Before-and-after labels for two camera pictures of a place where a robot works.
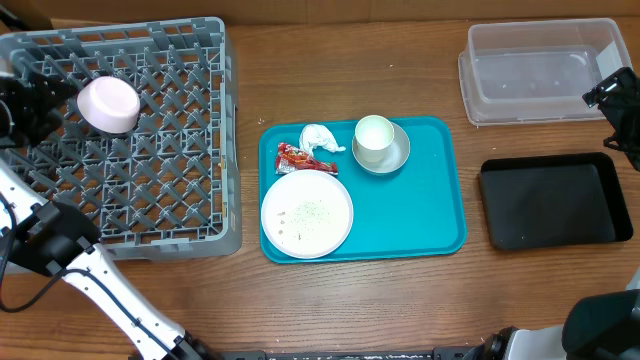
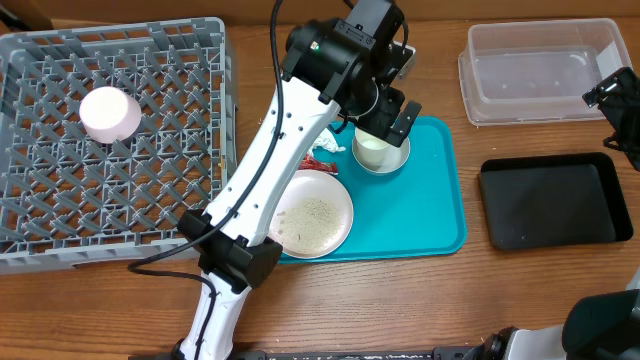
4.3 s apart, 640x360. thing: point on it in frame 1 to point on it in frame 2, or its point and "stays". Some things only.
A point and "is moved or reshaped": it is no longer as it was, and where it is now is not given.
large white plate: [307, 214] stays
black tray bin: [554, 200] stays
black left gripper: [43, 100] to [392, 120]
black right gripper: [614, 107] stays
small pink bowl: [108, 104] is moved or reshaped
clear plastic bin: [537, 71] stays
